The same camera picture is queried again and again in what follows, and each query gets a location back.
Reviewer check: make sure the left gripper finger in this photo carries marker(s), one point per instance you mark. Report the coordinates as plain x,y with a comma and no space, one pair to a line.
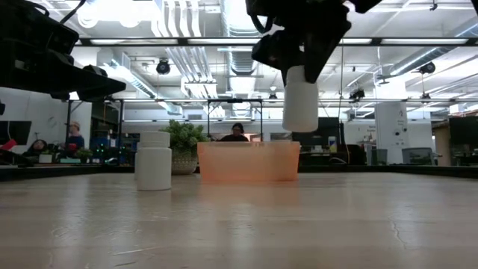
93,85
96,70

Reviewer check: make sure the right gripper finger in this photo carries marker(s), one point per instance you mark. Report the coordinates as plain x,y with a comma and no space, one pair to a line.
323,45
278,48

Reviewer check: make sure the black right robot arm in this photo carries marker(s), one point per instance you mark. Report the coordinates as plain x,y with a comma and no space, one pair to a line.
364,4

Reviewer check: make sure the translucent orange plastic basket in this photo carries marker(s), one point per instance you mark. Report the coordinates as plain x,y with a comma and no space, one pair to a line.
248,162

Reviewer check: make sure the black metal rack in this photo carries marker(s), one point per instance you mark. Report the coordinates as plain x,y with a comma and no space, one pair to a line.
68,123

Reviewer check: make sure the person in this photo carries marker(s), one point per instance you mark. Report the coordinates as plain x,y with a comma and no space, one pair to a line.
39,145
75,142
237,130

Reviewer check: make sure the black ceiling spotlight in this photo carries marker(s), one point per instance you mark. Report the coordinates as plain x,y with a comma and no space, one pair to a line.
163,67
356,94
426,68

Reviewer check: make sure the small green desk plant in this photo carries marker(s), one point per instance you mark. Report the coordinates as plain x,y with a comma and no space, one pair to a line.
84,154

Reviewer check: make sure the small white planter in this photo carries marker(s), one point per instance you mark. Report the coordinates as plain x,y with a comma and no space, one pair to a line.
45,158

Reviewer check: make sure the red object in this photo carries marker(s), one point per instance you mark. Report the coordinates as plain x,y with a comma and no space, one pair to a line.
8,145

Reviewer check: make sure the yellow and blue carton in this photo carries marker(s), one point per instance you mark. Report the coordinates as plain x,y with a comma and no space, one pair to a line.
332,145

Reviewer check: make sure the green potted plant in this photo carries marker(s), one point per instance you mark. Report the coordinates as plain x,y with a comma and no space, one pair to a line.
185,138

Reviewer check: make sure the white pillar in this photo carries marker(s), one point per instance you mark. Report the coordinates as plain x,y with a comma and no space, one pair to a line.
390,149

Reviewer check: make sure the grey office chair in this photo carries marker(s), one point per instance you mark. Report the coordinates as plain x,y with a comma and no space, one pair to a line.
416,157

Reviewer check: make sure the silver ventilation duct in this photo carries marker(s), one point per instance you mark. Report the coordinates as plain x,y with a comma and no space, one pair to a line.
235,18

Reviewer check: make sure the black background rig frame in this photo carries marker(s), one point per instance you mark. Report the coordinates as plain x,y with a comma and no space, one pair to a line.
235,100

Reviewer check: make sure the black overhead frame bar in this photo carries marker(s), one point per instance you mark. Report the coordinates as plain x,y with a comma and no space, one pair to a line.
179,41

